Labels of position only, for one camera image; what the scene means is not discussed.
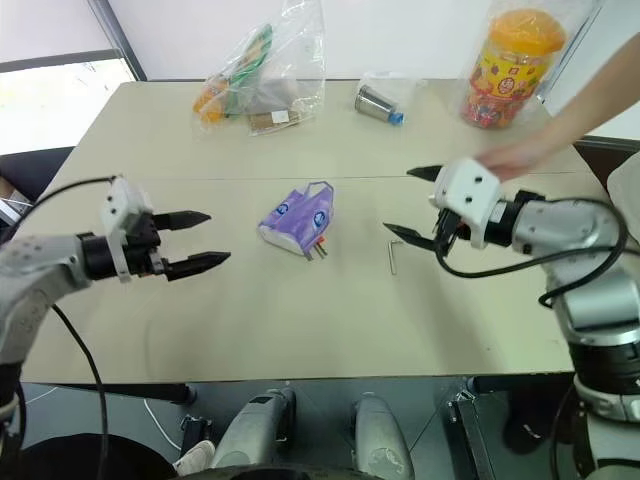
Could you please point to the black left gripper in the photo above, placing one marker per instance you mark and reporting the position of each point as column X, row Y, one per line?
column 142, row 245

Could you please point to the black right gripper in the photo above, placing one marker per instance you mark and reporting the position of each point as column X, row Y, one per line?
column 450, row 227

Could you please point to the person's bare forearm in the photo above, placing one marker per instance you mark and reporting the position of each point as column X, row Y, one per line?
column 592, row 95

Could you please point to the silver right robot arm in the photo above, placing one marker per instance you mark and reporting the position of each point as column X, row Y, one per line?
column 585, row 240

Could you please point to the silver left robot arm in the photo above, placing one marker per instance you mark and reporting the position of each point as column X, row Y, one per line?
column 35, row 280

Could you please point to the metal hex key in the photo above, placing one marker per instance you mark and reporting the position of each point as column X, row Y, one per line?
column 393, row 255

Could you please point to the purple plastic packet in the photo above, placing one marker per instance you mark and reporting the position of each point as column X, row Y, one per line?
column 297, row 220

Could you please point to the person's bare hand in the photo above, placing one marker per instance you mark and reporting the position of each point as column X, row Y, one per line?
column 510, row 161

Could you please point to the steel cup with blue cap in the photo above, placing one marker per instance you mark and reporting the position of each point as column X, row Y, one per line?
column 376, row 102

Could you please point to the orange snack packet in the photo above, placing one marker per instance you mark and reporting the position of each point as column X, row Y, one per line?
column 210, row 99

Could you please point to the brown cardboard box white label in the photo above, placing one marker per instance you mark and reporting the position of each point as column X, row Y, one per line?
column 274, row 121

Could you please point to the black table crossbar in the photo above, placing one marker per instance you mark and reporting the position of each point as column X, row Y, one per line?
column 150, row 392

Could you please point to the snack jar with orange lid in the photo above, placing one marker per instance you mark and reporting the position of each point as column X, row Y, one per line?
column 510, row 70

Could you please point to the clear plastic snack bag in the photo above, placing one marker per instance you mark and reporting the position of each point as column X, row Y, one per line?
column 270, row 75

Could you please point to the green snack packet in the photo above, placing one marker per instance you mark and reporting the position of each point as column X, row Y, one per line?
column 251, row 55

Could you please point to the dark grey desk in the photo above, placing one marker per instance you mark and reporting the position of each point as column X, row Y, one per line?
column 607, row 147

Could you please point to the white rounded object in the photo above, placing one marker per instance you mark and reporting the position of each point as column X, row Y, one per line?
column 626, row 177

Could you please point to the white shoe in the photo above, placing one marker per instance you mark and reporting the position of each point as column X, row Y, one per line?
column 195, row 457

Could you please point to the dark rounded shape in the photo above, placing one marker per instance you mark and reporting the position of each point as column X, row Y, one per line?
column 75, row 460

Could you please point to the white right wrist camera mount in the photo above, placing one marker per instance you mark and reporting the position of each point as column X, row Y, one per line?
column 467, row 192

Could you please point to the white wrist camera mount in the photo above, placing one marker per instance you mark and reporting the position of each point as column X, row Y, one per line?
column 467, row 192
column 122, row 207

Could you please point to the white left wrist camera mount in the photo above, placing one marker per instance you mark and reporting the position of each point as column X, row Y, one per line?
column 122, row 207

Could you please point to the black table leg frame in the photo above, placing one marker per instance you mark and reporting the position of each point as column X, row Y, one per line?
column 472, row 435

